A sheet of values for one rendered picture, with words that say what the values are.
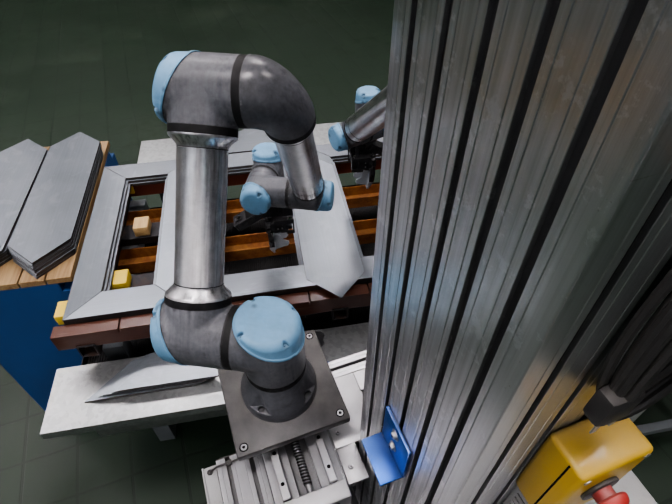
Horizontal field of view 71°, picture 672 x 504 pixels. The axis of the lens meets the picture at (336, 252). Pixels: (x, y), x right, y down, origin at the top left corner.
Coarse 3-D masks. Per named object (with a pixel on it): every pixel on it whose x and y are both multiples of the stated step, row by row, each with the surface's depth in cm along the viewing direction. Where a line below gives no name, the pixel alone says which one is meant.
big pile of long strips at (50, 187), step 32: (0, 160) 185; (32, 160) 185; (64, 160) 185; (96, 160) 188; (0, 192) 171; (32, 192) 171; (64, 192) 171; (0, 224) 159; (32, 224) 159; (64, 224) 159; (0, 256) 152; (32, 256) 149; (64, 256) 155
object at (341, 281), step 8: (360, 272) 145; (312, 280) 142; (320, 280) 142; (328, 280) 142; (336, 280) 142; (344, 280) 142; (352, 280) 142; (328, 288) 140; (336, 288) 140; (344, 288) 140
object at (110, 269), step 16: (336, 160) 189; (144, 176) 179; (160, 176) 181; (336, 176) 181; (128, 192) 175; (160, 224) 163; (352, 224) 163; (112, 240) 155; (112, 256) 151; (112, 272) 148; (304, 288) 141; (320, 288) 143; (64, 320) 133; (80, 320) 134; (96, 320) 135
